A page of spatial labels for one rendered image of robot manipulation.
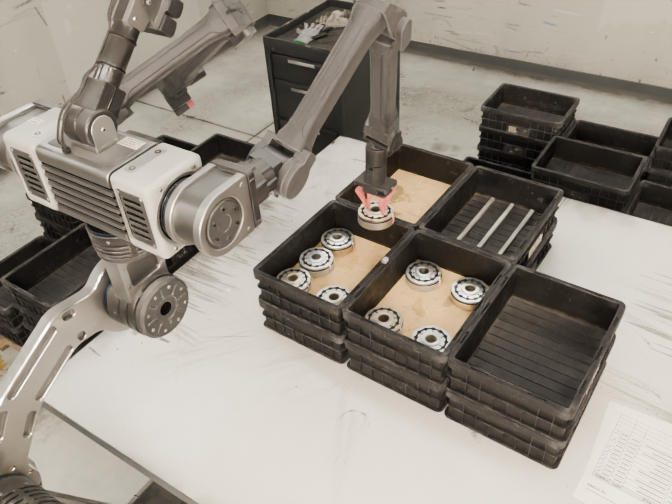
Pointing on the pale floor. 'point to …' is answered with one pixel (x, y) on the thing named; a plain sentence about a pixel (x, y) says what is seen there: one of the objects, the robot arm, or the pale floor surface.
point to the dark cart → (346, 104)
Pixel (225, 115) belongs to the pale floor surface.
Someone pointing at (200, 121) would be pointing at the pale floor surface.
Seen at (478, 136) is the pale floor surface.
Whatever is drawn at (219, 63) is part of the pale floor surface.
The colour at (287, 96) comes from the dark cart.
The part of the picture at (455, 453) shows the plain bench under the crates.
